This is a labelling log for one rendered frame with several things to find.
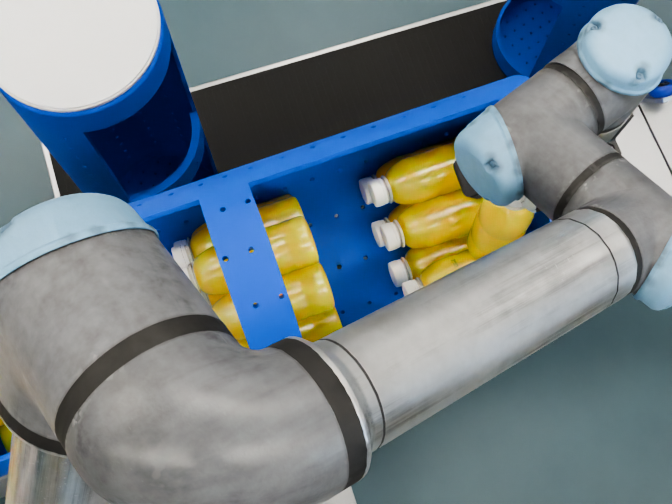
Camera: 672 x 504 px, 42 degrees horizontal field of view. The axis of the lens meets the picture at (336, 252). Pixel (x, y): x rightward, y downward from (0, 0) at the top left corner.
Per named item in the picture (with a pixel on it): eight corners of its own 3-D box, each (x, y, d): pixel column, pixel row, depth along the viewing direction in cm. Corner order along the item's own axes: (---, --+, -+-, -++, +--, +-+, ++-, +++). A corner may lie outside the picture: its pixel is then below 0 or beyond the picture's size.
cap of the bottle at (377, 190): (376, 174, 124) (364, 178, 124) (383, 180, 121) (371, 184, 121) (384, 200, 126) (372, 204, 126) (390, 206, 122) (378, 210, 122)
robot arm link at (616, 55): (557, 34, 71) (635, -23, 73) (528, 93, 82) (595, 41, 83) (624, 105, 70) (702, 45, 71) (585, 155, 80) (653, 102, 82)
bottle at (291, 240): (323, 271, 115) (201, 314, 114) (312, 246, 121) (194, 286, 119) (311, 229, 111) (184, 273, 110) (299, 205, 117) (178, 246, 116)
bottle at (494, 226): (470, 269, 120) (493, 220, 105) (462, 224, 123) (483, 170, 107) (518, 264, 121) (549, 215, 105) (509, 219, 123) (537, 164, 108)
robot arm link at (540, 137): (537, 205, 67) (642, 123, 69) (441, 119, 72) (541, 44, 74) (534, 253, 74) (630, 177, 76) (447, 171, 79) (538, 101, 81)
